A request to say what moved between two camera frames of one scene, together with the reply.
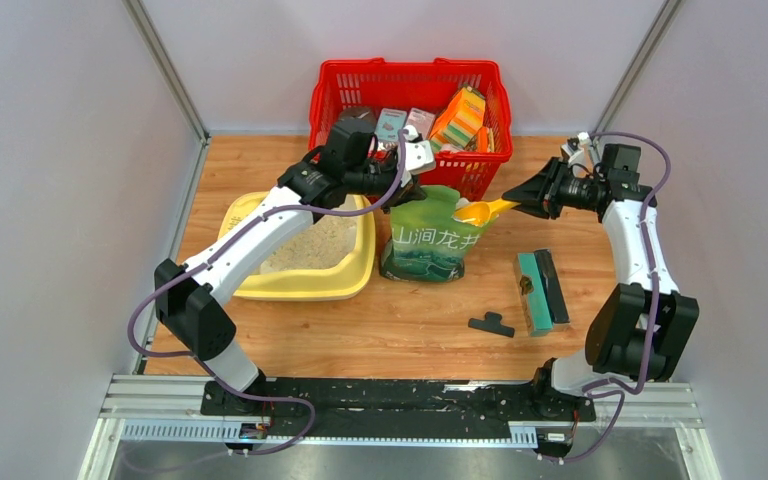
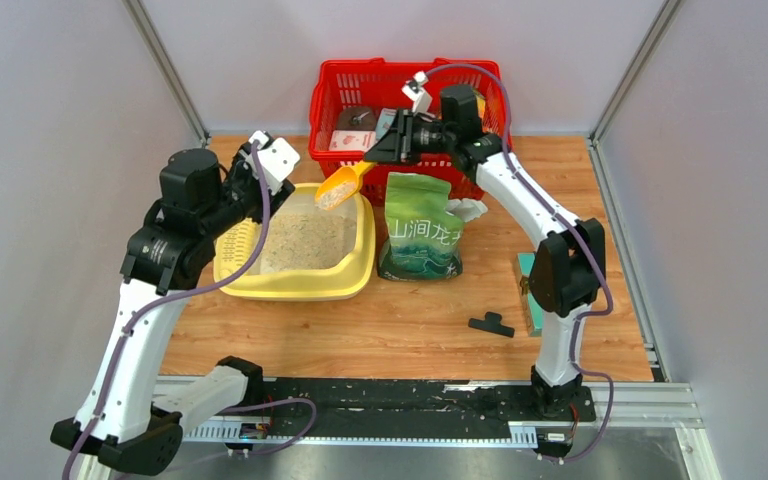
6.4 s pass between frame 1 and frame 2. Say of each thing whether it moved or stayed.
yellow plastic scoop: moved
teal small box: stayed
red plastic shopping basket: stayed
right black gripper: moved
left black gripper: moved
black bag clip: stayed
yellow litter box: stayed
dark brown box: stayed
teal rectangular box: stayed
